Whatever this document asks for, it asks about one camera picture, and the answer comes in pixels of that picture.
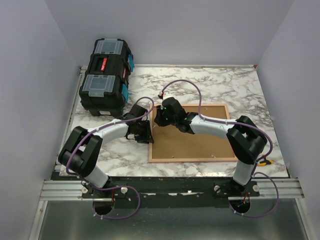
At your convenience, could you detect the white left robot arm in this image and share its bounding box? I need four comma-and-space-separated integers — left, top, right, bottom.
58, 104, 153, 198

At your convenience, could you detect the pink picture frame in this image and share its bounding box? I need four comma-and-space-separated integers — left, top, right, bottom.
148, 107, 237, 163

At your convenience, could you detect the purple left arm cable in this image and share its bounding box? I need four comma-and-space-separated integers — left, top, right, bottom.
66, 96, 155, 221

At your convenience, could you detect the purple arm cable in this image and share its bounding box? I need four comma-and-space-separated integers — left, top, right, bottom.
66, 96, 155, 221
157, 79, 280, 218

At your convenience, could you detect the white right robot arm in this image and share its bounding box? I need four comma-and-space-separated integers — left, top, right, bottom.
155, 97, 270, 196

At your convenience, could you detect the aluminium table rail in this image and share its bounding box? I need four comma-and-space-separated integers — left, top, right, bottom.
39, 66, 87, 202

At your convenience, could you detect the black plastic toolbox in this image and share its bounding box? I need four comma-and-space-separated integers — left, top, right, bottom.
79, 38, 135, 118

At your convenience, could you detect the black mounting base rail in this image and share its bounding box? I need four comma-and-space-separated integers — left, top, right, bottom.
82, 176, 260, 209

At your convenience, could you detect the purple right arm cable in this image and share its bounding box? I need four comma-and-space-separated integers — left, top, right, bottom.
157, 79, 280, 218

